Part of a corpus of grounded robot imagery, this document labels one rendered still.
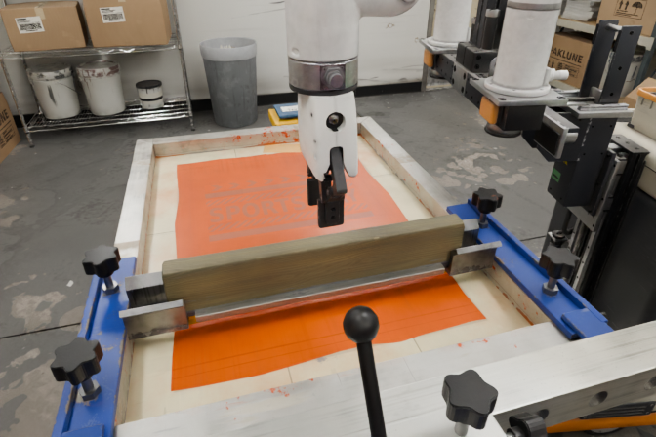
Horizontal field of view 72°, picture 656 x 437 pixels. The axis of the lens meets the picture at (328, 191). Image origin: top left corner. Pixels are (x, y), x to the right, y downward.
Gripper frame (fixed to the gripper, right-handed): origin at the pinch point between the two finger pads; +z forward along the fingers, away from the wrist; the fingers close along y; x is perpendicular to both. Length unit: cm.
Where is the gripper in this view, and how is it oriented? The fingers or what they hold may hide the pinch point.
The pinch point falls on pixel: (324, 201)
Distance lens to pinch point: 56.6
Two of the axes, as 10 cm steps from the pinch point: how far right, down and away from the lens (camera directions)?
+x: -9.6, 1.4, -2.3
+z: 0.1, 8.6, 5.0
